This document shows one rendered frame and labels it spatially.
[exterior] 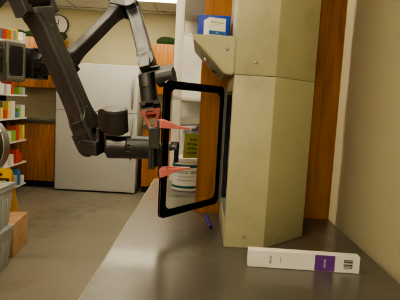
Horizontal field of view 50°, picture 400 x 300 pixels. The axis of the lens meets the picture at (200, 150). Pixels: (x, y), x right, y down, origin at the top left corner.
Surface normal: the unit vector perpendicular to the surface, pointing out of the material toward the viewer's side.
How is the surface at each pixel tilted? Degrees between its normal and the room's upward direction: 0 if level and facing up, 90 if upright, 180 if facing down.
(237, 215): 90
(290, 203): 90
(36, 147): 90
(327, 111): 90
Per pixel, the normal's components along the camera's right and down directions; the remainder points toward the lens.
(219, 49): 0.00, 0.11
